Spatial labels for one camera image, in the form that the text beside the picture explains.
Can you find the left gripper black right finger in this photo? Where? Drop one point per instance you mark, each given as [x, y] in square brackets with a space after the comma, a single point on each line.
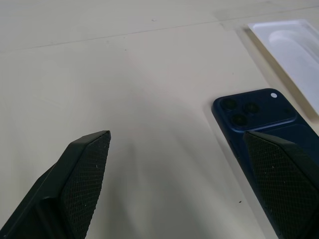
[286, 184]

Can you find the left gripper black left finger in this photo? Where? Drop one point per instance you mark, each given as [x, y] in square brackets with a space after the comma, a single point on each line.
[74, 179]

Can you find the dark blue smartphone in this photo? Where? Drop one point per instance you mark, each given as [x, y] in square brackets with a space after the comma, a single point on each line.
[259, 117]

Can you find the white iPhone box base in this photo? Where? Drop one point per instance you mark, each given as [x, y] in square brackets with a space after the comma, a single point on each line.
[291, 52]

